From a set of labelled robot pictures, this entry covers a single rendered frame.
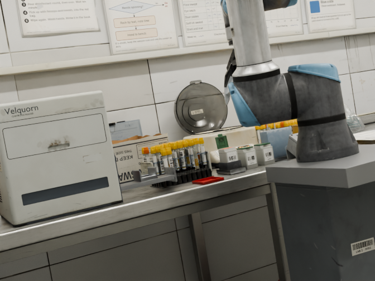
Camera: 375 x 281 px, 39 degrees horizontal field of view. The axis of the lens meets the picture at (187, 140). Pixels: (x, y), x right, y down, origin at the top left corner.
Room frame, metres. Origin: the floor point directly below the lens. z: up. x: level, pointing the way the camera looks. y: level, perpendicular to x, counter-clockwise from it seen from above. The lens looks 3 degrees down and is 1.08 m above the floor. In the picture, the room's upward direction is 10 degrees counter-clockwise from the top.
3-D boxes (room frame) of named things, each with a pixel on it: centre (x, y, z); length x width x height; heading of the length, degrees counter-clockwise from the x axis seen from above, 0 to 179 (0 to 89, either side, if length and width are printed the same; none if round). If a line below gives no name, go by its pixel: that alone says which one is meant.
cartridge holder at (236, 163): (1.63, -0.12, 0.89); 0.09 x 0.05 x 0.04; 25
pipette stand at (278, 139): (1.77, -0.29, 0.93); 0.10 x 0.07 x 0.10; 118
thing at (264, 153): (1.70, -0.23, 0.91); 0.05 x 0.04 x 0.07; 26
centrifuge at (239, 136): (1.97, -0.12, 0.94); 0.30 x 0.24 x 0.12; 17
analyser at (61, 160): (1.47, 0.37, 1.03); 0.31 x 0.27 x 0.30; 116
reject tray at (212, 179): (1.52, -0.04, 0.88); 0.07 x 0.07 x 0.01; 26
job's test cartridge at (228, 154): (1.63, -0.12, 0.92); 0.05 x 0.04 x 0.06; 25
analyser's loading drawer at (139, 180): (1.47, 0.15, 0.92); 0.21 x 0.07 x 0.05; 116
